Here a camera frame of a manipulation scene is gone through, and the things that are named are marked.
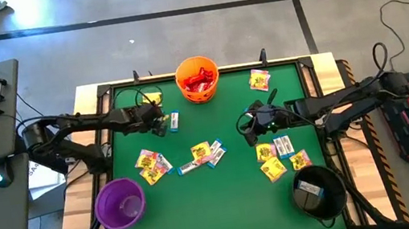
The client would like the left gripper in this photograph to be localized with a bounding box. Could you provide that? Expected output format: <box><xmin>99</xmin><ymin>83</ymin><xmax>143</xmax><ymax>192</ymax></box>
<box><xmin>117</xmin><ymin>100</ymin><xmax>171</xmax><ymax>144</ymax></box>

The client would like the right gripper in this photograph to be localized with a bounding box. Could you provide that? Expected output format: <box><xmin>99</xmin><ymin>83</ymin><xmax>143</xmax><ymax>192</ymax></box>
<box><xmin>235</xmin><ymin>84</ymin><xmax>299</xmax><ymax>149</ymax></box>

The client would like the candy pile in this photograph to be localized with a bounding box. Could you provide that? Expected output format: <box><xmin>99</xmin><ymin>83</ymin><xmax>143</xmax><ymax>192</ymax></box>
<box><xmin>167</xmin><ymin>108</ymin><xmax>182</xmax><ymax>134</ymax></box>

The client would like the red candy pack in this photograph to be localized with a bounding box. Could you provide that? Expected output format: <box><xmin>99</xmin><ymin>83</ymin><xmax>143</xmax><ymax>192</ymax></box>
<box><xmin>186</xmin><ymin>80</ymin><xmax>213</xmax><ymax>95</ymax></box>
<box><xmin>193</xmin><ymin>65</ymin><xmax>217</xmax><ymax>86</ymax></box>
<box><xmin>181</xmin><ymin>74</ymin><xmax>198</xmax><ymax>88</ymax></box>

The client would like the orange pumpkin bucket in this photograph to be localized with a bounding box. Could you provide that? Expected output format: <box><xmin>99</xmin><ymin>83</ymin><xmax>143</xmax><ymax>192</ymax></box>
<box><xmin>172</xmin><ymin>52</ymin><xmax>224</xmax><ymax>108</ymax></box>

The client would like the purple plastic bucket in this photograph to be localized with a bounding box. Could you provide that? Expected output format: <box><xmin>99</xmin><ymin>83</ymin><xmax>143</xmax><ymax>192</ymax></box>
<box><xmin>90</xmin><ymin>174</ymin><xmax>151</xmax><ymax>229</ymax></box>

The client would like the black plastic bucket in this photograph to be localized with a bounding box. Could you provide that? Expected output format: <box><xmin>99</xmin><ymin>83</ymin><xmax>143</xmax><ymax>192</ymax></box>
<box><xmin>288</xmin><ymin>161</ymin><xmax>351</xmax><ymax>226</ymax></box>

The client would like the yellow black hazard tape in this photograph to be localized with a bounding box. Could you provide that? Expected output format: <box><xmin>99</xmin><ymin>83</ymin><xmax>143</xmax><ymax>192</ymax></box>
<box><xmin>351</xmin><ymin>74</ymin><xmax>409</xmax><ymax>228</ymax></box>

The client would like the white box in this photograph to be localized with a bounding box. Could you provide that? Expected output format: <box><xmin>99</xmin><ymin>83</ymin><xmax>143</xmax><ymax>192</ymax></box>
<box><xmin>24</xmin><ymin>155</ymin><xmax>70</xmax><ymax>202</ymax></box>

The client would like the black computer mouse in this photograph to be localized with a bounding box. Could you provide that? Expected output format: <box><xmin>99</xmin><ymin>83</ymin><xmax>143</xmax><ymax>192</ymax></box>
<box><xmin>0</xmin><ymin>157</ymin><xmax>16</xmax><ymax>190</ymax></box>

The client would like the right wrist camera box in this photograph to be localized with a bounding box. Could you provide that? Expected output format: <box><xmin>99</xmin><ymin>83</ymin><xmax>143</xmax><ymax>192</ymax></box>
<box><xmin>240</xmin><ymin>116</ymin><xmax>264</xmax><ymax>137</ymax></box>

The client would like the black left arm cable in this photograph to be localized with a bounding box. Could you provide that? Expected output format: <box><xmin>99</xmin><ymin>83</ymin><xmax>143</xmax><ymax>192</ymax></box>
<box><xmin>109</xmin><ymin>82</ymin><xmax>167</xmax><ymax>117</ymax></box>

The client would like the black table frame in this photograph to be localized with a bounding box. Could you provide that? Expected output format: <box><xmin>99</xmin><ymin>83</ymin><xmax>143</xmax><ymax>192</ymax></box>
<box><xmin>31</xmin><ymin>31</ymin><xmax>409</xmax><ymax>229</ymax></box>

